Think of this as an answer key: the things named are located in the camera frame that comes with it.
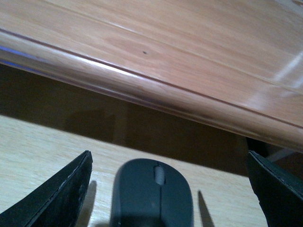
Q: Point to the wooden pull-out keyboard tray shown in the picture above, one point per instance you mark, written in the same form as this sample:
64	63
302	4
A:
30	154

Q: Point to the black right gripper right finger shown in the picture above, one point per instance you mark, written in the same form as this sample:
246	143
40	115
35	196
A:
280	193

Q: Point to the dark grey computer mouse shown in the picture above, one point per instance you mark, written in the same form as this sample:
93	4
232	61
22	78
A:
150	193

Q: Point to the wooden desk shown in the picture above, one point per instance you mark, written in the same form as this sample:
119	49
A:
233	64

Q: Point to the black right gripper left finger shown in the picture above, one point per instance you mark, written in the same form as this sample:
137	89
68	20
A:
55	203

